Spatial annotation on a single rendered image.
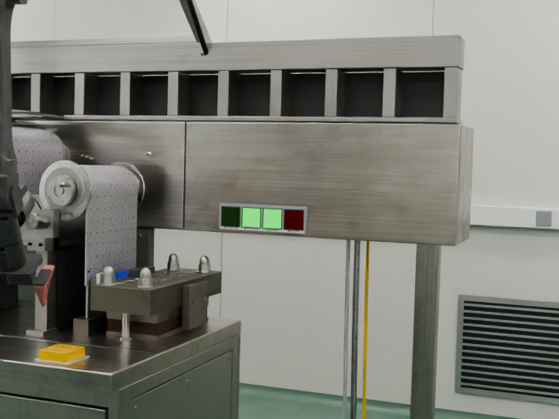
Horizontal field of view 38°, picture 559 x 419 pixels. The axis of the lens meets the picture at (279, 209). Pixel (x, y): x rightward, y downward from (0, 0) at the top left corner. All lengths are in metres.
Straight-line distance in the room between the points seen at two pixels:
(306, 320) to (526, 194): 1.38
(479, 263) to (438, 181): 2.38
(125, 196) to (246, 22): 2.74
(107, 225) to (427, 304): 0.87
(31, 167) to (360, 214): 0.87
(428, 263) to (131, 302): 0.80
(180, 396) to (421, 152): 0.83
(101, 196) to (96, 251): 0.14
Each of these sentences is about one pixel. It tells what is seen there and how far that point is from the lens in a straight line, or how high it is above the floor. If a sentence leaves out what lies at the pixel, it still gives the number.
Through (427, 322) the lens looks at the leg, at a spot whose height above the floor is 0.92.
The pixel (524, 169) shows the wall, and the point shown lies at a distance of 4.37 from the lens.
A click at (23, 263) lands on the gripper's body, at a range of 1.62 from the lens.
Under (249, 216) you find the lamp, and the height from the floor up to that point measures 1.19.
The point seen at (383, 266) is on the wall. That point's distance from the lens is 4.50.
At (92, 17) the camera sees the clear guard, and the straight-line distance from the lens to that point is 2.42.
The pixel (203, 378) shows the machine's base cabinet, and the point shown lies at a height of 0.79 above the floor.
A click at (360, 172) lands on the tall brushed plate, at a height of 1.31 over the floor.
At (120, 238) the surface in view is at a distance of 2.18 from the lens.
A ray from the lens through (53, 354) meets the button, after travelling 1.81.
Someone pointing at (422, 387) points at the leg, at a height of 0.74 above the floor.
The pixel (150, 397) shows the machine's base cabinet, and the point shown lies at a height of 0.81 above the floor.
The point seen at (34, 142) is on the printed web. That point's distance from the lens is 2.28.
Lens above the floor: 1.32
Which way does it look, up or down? 3 degrees down
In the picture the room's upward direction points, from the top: 2 degrees clockwise
